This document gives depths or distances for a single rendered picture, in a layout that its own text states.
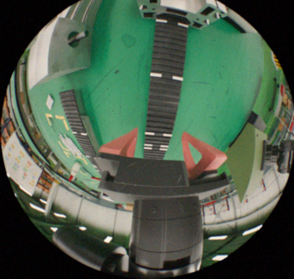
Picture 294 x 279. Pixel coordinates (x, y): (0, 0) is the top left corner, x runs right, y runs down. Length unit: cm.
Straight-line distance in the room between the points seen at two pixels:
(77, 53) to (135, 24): 10
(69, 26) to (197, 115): 28
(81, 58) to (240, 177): 49
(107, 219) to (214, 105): 1128
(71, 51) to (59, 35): 4
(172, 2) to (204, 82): 15
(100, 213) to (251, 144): 1139
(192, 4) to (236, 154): 40
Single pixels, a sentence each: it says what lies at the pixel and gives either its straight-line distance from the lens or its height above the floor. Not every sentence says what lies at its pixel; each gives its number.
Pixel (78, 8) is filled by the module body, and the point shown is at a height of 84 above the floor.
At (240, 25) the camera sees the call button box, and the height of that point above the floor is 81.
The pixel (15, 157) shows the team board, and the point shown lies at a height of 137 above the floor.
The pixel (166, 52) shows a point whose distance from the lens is 15.
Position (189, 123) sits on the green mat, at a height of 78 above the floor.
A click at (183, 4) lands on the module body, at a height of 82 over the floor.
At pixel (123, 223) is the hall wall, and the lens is 1099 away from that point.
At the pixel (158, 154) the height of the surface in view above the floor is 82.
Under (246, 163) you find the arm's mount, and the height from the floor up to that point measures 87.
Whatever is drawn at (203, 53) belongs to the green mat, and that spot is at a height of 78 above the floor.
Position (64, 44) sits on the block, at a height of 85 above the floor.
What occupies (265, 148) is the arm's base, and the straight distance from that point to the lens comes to 45.
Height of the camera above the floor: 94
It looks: 52 degrees down
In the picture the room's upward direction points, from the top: 176 degrees counter-clockwise
